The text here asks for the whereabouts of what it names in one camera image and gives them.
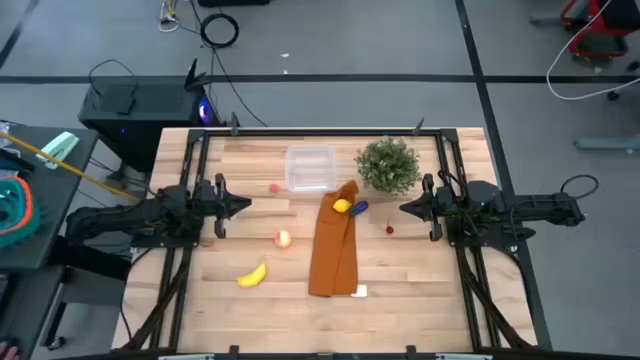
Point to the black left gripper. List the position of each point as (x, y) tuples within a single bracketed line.
[(210, 200)]

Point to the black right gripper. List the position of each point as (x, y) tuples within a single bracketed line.
[(437, 205)]

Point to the red apple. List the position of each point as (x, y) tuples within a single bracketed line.
[(389, 230)]

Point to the small pink toy strawberry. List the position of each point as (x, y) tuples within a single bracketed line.
[(274, 188)]

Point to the purple toy eggplant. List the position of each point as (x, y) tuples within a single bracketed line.
[(360, 207)]

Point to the toy peach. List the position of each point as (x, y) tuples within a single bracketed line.
[(282, 239)]

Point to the yellow toy lemon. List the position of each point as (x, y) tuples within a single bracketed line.
[(342, 205)]

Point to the yellow toy banana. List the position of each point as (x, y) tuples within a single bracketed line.
[(252, 276)]

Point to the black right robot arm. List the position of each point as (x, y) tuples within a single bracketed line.
[(525, 210)]

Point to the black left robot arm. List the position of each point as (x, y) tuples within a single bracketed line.
[(125, 215)]

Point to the clear plastic tupperware container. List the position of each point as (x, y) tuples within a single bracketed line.
[(310, 167)]

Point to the green potted plant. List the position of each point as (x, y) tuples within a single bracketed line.
[(387, 165)]

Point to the brown folded cloth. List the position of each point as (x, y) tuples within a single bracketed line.
[(332, 250)]

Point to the white cloth tag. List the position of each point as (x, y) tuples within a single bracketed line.
[(360, 291)]

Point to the black computer tower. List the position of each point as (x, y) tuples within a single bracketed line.
[(140, 115)]

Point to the dark side table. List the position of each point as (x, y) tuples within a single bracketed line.
[(50, 225)]

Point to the mint green stapler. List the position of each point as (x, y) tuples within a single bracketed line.
[(57, 147)]

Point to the grey floor bar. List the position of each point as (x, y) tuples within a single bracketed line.
[(605, 143)]

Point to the teal and orange object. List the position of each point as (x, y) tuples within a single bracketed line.
[(15, 220)]

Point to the person's hand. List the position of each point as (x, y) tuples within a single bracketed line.
[(6, 351)]

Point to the black metal table frame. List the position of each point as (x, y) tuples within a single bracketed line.
[(320, 133)]

